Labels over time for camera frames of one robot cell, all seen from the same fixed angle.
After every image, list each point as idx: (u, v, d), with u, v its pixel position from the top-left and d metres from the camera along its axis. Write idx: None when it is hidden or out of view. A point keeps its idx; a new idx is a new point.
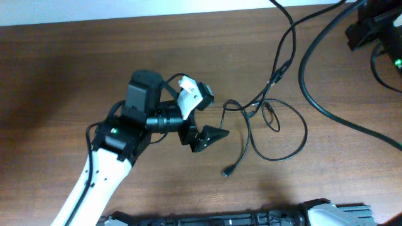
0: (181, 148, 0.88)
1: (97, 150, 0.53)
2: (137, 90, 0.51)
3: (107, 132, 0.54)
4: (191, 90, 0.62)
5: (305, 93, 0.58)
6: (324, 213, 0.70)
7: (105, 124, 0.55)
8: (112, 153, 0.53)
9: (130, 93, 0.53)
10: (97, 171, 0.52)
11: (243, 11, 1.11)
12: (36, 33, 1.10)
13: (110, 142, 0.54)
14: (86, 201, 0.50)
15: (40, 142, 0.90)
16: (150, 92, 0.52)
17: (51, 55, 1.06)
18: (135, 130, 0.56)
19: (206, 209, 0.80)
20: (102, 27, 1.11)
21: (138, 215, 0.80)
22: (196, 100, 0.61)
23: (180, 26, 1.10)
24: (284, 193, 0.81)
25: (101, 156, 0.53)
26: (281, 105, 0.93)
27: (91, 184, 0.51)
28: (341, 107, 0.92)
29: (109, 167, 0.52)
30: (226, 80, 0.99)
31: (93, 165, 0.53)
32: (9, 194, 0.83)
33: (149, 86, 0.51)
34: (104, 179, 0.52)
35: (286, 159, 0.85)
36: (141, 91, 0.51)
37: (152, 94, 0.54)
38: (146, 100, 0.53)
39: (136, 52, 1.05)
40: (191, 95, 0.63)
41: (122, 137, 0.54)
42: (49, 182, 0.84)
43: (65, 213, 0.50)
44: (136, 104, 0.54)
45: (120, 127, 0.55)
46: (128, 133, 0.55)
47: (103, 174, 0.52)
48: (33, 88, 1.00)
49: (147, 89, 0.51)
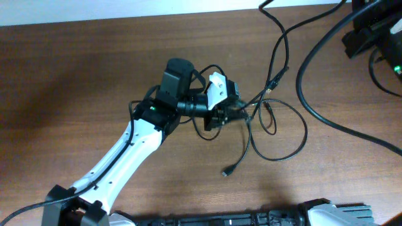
0: (181, 148, 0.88)
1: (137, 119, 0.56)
2: (172, 76, 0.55)
3: (146, 109, 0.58)
4: (219, 86, 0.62)
5: (303, 101, 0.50)
6: (323, 213, 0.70)
7: (144, 102, 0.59)
8: (149, 123, 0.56)
9: (164, 79, 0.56)
10: (136, 134, 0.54)
11: (243, 11, 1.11)
12: (37, 33, 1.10)
13: (147, 116, 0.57)
14: (125, 156, 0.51)
15: (41, 142, 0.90)
16: (183, 80, 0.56)
17: (52, 55, 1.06)
18: (169, 111, 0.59)
19: (206, 209, 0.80)
20: (102, 27, 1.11)
21: (138, 214, 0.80)
22: (221, 98, 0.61)
23: (180, 25, 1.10)
24: (284, 194, 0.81)
25: (139, 124, 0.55)
26: (281, 105, 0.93)
27: (131, 143, 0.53)
28: (341, 108, 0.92)
29: (148, 132, 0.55)
30: None
31: (134, 129, 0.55)
32: (9, 194, 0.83)
33: (181, 74, 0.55)
34: (142, 142, 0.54)
35: (286, 159, 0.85)
36: (175, 80, 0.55)
37: (185, 82, 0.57)
38: (179, 86, 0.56)
39: (136, 51, 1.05)
40: (218, 90, 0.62)
41: (159, 113, 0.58)
42: (49, 182, 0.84)
43: (102, 165, 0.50)
44: (169, 90, 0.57)
45: (158, 107, 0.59)
46: (164, 111, 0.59)
47: (143, 136, 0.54)
48: (34, 88, 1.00)
49: (180, 76, 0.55)
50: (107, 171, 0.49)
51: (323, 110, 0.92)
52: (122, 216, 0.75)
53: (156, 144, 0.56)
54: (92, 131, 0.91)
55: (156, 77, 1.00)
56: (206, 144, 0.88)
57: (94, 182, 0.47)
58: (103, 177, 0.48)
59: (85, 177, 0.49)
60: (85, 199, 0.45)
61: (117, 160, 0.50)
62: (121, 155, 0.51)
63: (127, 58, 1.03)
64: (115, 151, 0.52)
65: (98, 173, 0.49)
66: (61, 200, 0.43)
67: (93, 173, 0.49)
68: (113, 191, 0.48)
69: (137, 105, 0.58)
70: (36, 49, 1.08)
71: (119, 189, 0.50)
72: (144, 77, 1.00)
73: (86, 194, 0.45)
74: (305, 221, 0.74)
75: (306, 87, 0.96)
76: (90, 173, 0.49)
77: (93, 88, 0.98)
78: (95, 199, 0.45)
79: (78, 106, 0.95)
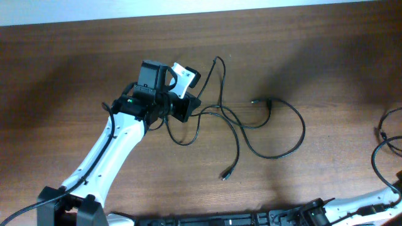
0: (181, 148, 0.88)
1: (117, 113, 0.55)
2: (150, 69, 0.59)
3: (124, 103, 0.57)
4: (182, 72, 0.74)
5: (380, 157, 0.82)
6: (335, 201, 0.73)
7: (122, 98, 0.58)
8: (129, 115, 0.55)
9: (142, 73, 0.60)
10: (119, 127, 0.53)
11: (242, 11, 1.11)
12: (38, 34, 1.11)
13: (126, 109, 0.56)
14: (110, 149, 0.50)
15: (41, 142, 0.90)
16: (162, 73, 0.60)
17: (51, 55, 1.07)
18: (147, 101, 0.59)
19: (206, 209, 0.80)
20: (101, 27, 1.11)
21: (138, 214, 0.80)
22: (190, 78, 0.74)
23: (179, 25, 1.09)
24: (285, 194, 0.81)
25: (120, 118, 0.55)
26: (281, 105, 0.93)
27: (114, 136, 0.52)
28: (340, 107, 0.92)
29: (129, 123, 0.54)
30: (225, 80, 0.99)
31: (115, 122, 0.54)
32: (8, 194, 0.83)
33: (159, 67, 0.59)
34: (125, 133, 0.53)
35: (284, 158, 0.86)
36: (154, 70, 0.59)
37: (162, 77, 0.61)
38: (157, 79, 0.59)
39: (135, 51, 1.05)
40: (183, 77, 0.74)
41: (137, 105, 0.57)
42: (48, 182, 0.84)
43: (86, 162, 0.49)
44: (147, 82, 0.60)
45: (136, 100, 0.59)
46: (141, 103, 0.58)
47: (125, 128, 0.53)
48: (34, 88, 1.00)
49: (157, 68, 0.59)
50: (94, 166, 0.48)
51: (323, 110, 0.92)
52: (120, 215, 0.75)
53: (139, 134, 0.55)
54: (91, 131, 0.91)
55: None
56: (206, 144, 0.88)
57: (83, 178, 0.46)
58: (92, 172, 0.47)
59: (73, 174, 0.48)
60: (77, 196, 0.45)
61: (103, 154, 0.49)
62: (106, 149, 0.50)
63: (127, 58, 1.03)
64: (100, 146, 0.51)
65: (86, 169, 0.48)
66: (52, 200, 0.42)
67: (81, 169, 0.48)
68: (104, 182, 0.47)
69: (116, 100, 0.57)
70: (36, 49, 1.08)
71: (110, 181, 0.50)
72: None
73: (77, 191, 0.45)
74: (318, 202, 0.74)
75: (306, 88, 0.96)
76: (78, 170, 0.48)
77: (92, 88, 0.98)
78: (88, 194, 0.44)
79: (78, 106, 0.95)
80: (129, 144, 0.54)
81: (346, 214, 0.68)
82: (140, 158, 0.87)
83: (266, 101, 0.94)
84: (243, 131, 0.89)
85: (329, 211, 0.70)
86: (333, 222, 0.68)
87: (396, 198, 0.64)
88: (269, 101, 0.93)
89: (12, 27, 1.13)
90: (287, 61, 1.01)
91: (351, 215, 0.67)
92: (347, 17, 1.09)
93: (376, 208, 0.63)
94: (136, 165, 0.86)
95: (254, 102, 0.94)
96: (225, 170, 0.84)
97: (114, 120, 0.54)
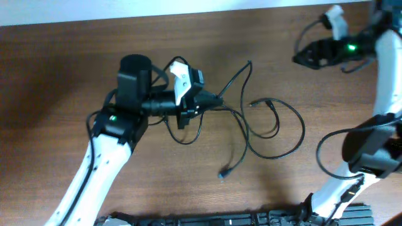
0: (181, 147, 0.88)
1: (98, 137, 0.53)
2: (127, 77, 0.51)
3: (106, 120, 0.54)
4: (182, 76, 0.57)
5: None
6: (316, 196, 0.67)
7: (104, 113, 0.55)
8: (112, 138, 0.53)
9: (120, 81, 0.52)
10: (98, 156, 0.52)
11: (243, 11, 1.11)
12: (36, 32, 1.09)
13: (110, 129, 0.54)
14: (90, 186, 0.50)
15: (40, 142, 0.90)
16: (141, 78, 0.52)
17: (49, 54, 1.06)
18: (133, 116, 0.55)
19: (206, 209, 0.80)
20: (101, 27, 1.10)
21: (138, 214, 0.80)
22: (184, 88, 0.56)
23: (180, 26, 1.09)
24: (285, 194, 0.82)
25: (101, 142, 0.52)
26: (280, 106, 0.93)
27: (94, 167, 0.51)
28: (340, 107, 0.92)
29: (111, 150, 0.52)
30: (226, 81, 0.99)
31: (95, 150, 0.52)
32: (10, 194, 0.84)
33: (137, 73, 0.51)
34: (106, 162, 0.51)
35: (283, 157, 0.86)
36: (132, 80, 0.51)
37: (142, 81, 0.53)
38: (137, 86, 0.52)
39: (135, 51, 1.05)
40: (181, 82, 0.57)
41: (120, 123, 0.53)
42: (49, 181, 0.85)
43: (67, 200, 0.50)
44: (128, 91, 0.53)
45: (119, 114, 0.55)
46: (127, 118, 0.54)
47: (106, 157, 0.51)
48: (32, 88, 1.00)
49: (135, 76, 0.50)
50: (73, 208, 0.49)
51: (323, 110, 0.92)
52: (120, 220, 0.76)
53: (123, 159, 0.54)
54: None
55: None
56: (206, 144, 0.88)
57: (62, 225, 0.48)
58: (70, 216, 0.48)
59: (53, 215, 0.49)
60: None
61: (81, 193, 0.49)
62: (85, 185, 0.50)
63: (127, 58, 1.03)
64: (80, 180, 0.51)
65: (65, 210, 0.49)
66: None
67: (61, 210, 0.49)
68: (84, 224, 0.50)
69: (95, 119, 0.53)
70: (34, 48, 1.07)
71: (92, 216, 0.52)
72: None
73: None
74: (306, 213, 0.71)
75: (305, 87, 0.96)
76: (56, 213, 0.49)
77: (92, 88, 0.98)
78: None
79: (77, 106, 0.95)
80: (113, 172, 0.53)
81: (335, 205, 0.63)
82: (139, 157, 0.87)
83: (266, 102, 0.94)
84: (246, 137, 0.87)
85: (321, 211, 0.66)
86: (331, 216, 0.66)
87: (387, 154, 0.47)
88: (271, 103, 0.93)
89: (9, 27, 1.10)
90: (287, 61, 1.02)
91: (339, 204, 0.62)
92: (347, 19, 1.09)
93: (352, 189, 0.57)
94: (135, 165, 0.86)
95: (254, 103, 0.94)
96: (223, 167, 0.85)
97: (93, 147, 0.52)
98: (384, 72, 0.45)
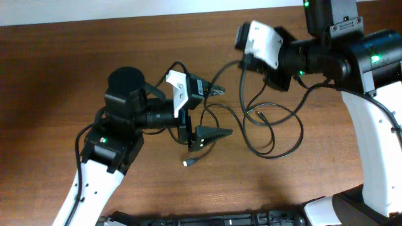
0: (181, 148, 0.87)
1: (86, 163, 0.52)
2: (116, 100, 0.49)
3: (96, 143, 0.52)
4: (178, 86, 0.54)
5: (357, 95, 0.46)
6: (313, 211, 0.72)
7: (94, 133, 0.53)
8: (100, 164, 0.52)
9: (109, 103, 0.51)
10: (86, 184, 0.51)
11: (244, 11, 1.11)
12: (32, 31, 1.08)
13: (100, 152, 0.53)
14: (76, 218, 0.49)
15: (40, 142, 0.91)
16: (132, 98, 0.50)
17: (49, 54, 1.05)
18: (124, 139, 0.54)
19: (206, 209, 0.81)
20: (100, 26, 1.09)
21: (139, 214, 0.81)
22: (181, 100, 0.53)
23: (179, 26, 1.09)
24: (284, 194, 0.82)
25: (88, 170, 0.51)
26: (277, 107, 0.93)
27: (81, 198, 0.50)
28: (341, 108, 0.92)
29: (98, 181, 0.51)
30: (226, 81, 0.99)
31: (83, 179, 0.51)
32: (10, 194, 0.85)
33: (127, 95, 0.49)
34: (94, 193, 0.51)
35: (282, 157, 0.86)
36: (121, 101, 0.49)
37: (136, 101, 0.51)
38: (129, 107, 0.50)
39: (136, 52, 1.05)
40: (178, 92, 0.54)
41: (110, 147, 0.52)
42: (49, 182, 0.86)
43: None
44: (120, 112, 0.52)
45: (110, 137, 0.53)
46: (118, 141, 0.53)
47: (94, 188, 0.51)
48: (32, 88, 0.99)
49: (125, 98, 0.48)
50: None
51: (323, 110, 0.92)
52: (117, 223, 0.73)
53: (113, 188, 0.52)
54: None
55: (156, 78, 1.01)
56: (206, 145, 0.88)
57: None
58: None
59: None
60: None
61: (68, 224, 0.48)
62: (71, 218, 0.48)
63: (127, 59, 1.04)
64: (65, 211, 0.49)
65: None
66: None
67: None
68: None
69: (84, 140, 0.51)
70: (32, 49, 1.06)
71: None
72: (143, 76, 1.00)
73: None
74: (305, 222, 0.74)
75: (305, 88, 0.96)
76: None
77: (92, 88, 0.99)
78: None
79: (78, 107, 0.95)
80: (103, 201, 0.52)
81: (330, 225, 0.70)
82: (139, 157, 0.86)
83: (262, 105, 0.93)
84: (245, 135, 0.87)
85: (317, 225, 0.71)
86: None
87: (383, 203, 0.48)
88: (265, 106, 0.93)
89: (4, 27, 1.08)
90: None
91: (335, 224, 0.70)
92: None
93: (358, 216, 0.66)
94: (135, 165, 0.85)
95: (250, 110, 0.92)
96: (214, 159, 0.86)
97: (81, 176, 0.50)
98: (370, 161, 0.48)
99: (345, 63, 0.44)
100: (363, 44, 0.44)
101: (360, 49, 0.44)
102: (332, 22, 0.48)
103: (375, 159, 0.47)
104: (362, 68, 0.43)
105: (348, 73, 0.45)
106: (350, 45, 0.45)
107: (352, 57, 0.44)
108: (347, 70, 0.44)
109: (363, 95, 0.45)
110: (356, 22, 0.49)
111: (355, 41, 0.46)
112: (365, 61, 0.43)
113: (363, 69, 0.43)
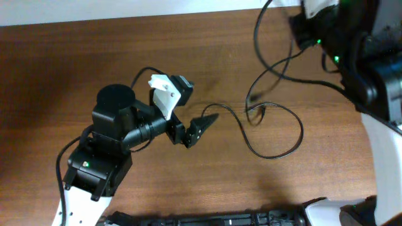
0: (181, 148, 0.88)
1: (69, 190, 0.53)
2: (105, 118, 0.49)
3: (80, 167, 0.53)
4: (166, 87, 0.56)
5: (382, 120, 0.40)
6: (315, 214, 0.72)
7: (78, 157, 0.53)
8: (84, 191, 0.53)
9: (98, 122, 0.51)
10: (70, 213, 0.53)
11: (243, 11, 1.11)
12: (36, 32, 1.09)
13: (85, 178, 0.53)
14: None
15: (40, 142, 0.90)
16: (121, 115, 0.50)
17: (49, 54, 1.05)
18: (111, 161, 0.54)
19: (206, 209, 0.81)
20: (100, 27, 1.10)
21: (138, 214, 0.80)
22: (174, 99, 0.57)
23: (179, 25, 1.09)
24: (285, 193, 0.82)
25: (71, 198, 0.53)
26: (277, 107, 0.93)
27: None
28: (340, 108, 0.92)
29: (81, 210, 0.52)
30: (226, 81, 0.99)
31: (67, 208, 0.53)
32: (9, 194, 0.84)
33: (117, 112, 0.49)
34: (78, 221, 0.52)
35: (282, 156, 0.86)
36: (108, 119, 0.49)
37: (125, 118, 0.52)
38: (117, 125, 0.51)
39: (135, 51, 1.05)
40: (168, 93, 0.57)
41: (94, 171, 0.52)
42: (49, 182, 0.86)
43: None
44: (108, 131, 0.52)
45: (95, 159, 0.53)
46: (102, 164, 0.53)
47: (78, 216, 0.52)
48: (32, 88, 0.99)
49: (115, 116, 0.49)
50: None
51: (323, 110, 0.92)
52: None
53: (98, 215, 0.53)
54: None
55: None
56: (206, 145, 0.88)
57: None
58: None
59: None
60: None
61: None
62: None
63: (126, 59, 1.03)
64: None
65: None
66: None
67: None
68: None
69: (67, 167, 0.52)
70: (34, 48, 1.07)
71: None
72: (143, 76, 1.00)
73: None
74: (306, 222, 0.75)
75: None
76: None
77: (92, 88, 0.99)
78: None
79: (77, 107, 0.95)
80: None
81: None
82: (139, 158, 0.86)
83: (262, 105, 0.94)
84: (245, 136, 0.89)
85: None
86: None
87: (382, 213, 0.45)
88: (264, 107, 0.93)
89: (8, 27, 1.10)
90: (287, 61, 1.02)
91: None
92: None
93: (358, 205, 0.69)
94: (135, 165, 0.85)
95: (250, 110, 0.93)
96: (214, 159, 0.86)
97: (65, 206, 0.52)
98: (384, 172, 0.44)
99: (371, 86, 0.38)
100: (394, 66, 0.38)
101: (389, 72, 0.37)
102: (369, 31, 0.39)
103: (389, 179, 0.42)
104: (390, 95, 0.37)
105: (374, 99, 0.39)
106: (377, 65, 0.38)
107: (379, 81, 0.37)
108: (373, 95, 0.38)
109: (389, 123, 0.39)
110: (397, 33, 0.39)
111: (384, 60, 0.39)
112: (394, 85, 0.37)
113: (391, 96, 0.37)
